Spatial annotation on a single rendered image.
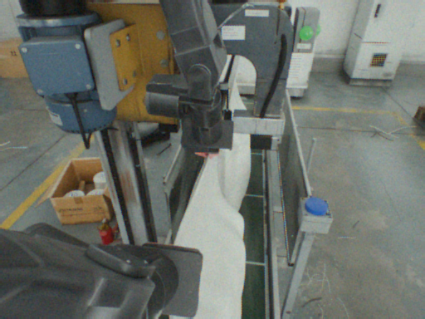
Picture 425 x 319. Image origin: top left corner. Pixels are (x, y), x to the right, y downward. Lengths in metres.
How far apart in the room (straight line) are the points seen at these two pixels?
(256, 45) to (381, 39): 3.84
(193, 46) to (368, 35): 4.09
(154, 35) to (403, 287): 1.72
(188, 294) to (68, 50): 0.44
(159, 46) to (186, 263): 0.57
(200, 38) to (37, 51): 0.30
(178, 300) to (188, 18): 0.34
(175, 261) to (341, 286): 1.51
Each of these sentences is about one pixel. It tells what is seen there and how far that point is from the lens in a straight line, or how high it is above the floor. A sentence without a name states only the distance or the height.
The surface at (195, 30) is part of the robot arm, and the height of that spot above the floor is 1.34.
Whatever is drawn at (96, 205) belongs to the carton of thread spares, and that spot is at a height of 0.15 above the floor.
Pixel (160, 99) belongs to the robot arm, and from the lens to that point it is 0.48.
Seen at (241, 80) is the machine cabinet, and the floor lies 0.24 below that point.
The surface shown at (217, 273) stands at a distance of 0.67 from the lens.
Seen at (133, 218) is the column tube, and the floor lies 0.54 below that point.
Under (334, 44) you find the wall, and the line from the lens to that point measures 4.99.
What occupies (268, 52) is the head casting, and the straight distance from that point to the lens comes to 0.73.
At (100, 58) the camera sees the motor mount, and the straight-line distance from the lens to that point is 0.62.
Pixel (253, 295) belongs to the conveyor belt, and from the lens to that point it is 1.19.
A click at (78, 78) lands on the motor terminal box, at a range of 0.59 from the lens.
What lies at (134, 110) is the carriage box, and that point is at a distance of 0.86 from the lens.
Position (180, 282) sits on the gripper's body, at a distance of 0.33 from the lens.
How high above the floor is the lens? 1.41
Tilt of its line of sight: 35 degrees down
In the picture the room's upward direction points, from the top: straight up
